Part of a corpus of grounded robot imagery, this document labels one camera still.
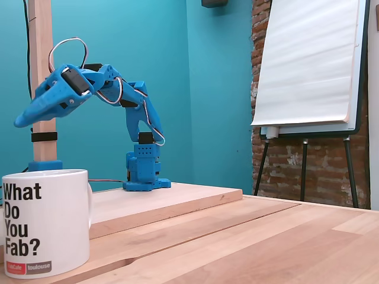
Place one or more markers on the white mug with black text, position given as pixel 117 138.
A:
pixel 44 222

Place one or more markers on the light wooden base board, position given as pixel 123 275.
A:
pixel 177 201

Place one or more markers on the white roll under flipchart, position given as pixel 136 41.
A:
pixel 272 132

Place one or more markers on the white flipchart paper pad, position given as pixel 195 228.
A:
pixel 308 59

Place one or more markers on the dark flipchart easel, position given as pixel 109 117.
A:
pixel 359 88

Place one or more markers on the tall wooden post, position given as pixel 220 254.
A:
pixel 43 29

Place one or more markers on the blue post foot bracket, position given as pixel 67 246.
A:
pixel 46 165

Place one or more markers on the dark box on wall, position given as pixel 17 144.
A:
pixel 214 3

